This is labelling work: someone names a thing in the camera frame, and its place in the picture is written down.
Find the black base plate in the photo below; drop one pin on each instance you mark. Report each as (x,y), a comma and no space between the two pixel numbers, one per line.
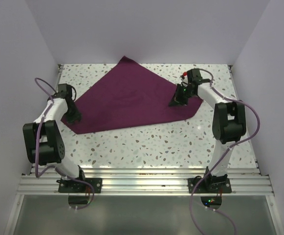
(210,184)
(81,184)

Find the aluminium rail frame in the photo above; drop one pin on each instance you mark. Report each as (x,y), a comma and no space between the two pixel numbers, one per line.
(144,172)

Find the purple cloth mat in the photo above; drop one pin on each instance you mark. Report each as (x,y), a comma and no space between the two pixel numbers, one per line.
(129,95)

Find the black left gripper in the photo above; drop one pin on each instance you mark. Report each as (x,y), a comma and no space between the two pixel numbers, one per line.
(76,116)

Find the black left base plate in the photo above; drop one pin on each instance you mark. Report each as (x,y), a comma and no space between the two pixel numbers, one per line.
(81,184)

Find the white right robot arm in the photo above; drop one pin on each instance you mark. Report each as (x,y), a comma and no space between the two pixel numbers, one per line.
(229,121)

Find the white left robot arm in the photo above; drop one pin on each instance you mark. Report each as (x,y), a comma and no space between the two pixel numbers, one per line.
(43,141)

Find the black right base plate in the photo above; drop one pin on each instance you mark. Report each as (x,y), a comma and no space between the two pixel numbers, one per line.
(210,184)

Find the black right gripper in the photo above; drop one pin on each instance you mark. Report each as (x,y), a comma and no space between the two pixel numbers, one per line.
(177,100)

